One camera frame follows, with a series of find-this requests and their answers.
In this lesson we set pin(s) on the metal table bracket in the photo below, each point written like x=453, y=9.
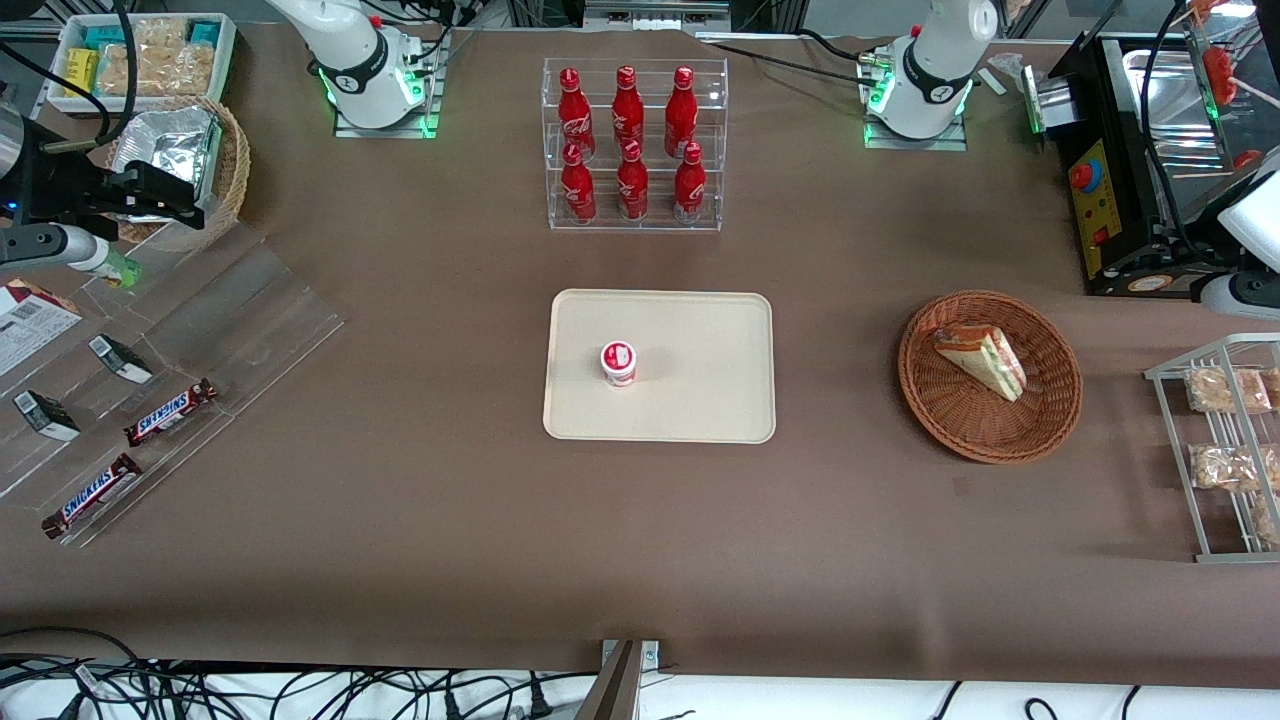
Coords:
x=620, y=680

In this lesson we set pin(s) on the small black white box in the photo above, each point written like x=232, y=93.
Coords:
x=120, y=359
x=46, y=416

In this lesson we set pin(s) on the clear acrylic display stand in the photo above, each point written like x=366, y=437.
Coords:
x=240, y=310

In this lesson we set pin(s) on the white plastic bin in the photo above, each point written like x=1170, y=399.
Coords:
x=55, y=60

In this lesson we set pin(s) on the triangle sandwich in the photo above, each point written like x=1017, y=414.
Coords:
x=985, y=358

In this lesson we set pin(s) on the yellow snack box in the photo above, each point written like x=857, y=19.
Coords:
x=80, y=72

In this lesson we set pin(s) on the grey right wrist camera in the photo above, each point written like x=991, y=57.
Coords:
x=50, y=246

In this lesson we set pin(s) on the brown table cover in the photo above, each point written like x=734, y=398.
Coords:
x=400, y=560

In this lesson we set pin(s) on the silver metal tray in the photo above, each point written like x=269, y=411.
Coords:
x=1175, y=110

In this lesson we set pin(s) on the brown snickers bar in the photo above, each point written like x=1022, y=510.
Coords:
x=170, y=413
x=92, y=496

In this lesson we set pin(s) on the black sealing machine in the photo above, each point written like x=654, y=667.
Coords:
x=1110, y=200

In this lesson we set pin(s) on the light wicker basket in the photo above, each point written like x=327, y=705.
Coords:
x=235, y=160

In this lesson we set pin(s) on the clear plastic wrapper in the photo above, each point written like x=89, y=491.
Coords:
x=1010, y=65

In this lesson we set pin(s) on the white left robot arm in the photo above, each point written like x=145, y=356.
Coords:
x=935, y=70

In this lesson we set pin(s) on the clear pack of crackers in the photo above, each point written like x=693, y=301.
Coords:
x=160, y=65

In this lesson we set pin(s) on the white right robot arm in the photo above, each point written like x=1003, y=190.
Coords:
x=350, y=50

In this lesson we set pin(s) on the clear bag of snacks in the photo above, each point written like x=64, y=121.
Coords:
x=1273, y=386
x=1225, y=390
x=1268, y=522
x=1225, y=467

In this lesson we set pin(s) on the aluminium frame profile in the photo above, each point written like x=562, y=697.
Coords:
x=655, y=15

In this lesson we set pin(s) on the teal snack box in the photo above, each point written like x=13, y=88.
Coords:
x=205, y=33
x=103, y=38

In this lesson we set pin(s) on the orange red item on stick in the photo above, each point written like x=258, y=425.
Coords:
x=1200, y=8

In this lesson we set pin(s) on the red white yogurt cup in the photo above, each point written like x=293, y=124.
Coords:
x=619, y=364

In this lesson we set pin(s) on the red white printed box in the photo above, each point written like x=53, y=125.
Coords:
x=30, y=325

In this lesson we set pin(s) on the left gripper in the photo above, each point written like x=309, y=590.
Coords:
x=1205, y=230

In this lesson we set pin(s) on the red cola bottle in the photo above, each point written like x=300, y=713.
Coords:
x=578, y=188
x=574, y=112
x=632, y=186
x=689, y=186
x=627, y=108
x=681, y=110

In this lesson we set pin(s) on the beige plastic tray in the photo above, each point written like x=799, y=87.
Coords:
x=700, y=370

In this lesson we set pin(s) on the clear acrylic bottle rack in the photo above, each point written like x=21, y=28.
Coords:
x=715, y=130

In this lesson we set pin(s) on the brown wicker basket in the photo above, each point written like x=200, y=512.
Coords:
x=960, y=420

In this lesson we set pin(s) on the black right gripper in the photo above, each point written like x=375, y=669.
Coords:
x=62, y=188

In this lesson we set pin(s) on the silver foil pack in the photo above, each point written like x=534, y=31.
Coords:
x=175, y=145

